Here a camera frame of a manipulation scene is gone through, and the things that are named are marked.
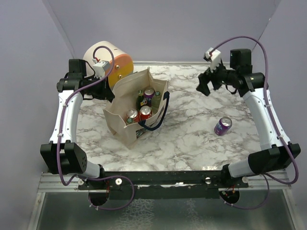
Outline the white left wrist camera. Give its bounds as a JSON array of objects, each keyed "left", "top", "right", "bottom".
[{"left": 93, "top": 60, "right": 110, "bottom": 79}]

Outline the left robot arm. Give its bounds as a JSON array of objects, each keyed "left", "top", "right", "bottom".
[{"left": 40, "top": 59, "right": 115, "bottom": 189}]

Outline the white round drawer box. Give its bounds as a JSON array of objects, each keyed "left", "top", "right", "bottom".
[{"left": 83, "top": 41, "right": 134, "bottom": 89}]

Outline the red cola can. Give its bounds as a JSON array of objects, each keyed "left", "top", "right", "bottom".
[
  {"left": 140, "top": 105, "right": 152, "bottom": 121},
  {"left": 127, "top": 109, "right": 140, "bottom": 123}
]

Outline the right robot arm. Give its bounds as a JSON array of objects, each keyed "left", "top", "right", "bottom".
[{"left": 196, "top": 48, "right": 301, "bottom": 187}]

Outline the purple Fanta can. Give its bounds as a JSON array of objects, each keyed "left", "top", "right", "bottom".
[
  {"left": 214, "top": 117, "right": 232, "bottom": 136},
  {"left": 143, "top": 87, "right": 155, "bottom": 107}
]

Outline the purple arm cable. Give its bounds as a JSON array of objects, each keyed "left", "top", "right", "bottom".
[
  {"left": 207, "top": 35, "right": 299, "bottom": 210},
  {"left": 57, "top": 46, "right": 135, "bottom": 211}
]

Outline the beige canvas tote bag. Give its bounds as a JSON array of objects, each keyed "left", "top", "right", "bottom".
[{"left": 103, "top": 69, "right": 170, "bottom": 148}]

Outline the green Perrier bottle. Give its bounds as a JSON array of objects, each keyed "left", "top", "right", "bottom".
[{"left": 136, "top": 90, "right": 147, "bottom": 111}]

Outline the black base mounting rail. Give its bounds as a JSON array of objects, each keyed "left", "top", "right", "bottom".
[{"left": 78, "top": 166, "right": 248, "bottom": 200}]

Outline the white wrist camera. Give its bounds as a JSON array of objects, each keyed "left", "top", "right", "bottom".
[
  {"left": 93, "top": 60, "right": 110, "bottom": 79},
  {"left": 204, "top": 47, "right": 221, "bottom": 63}
]

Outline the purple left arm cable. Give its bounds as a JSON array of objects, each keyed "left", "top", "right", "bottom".
[{"left": 57, "top": 46, "right": 135, "bottom": 211}]

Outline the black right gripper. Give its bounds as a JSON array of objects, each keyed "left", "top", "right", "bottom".
[{"left": 195, "top": 57, "right": 236, "bottom": 96}]

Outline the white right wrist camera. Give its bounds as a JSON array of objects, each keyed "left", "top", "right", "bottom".
[{"left": 204, "top": 47, "right": 221, "bottom": 63}]

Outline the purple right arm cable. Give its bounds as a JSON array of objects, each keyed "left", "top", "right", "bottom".
[{"left": 207, "top": 35, "right": 299, "bottom": 210}]

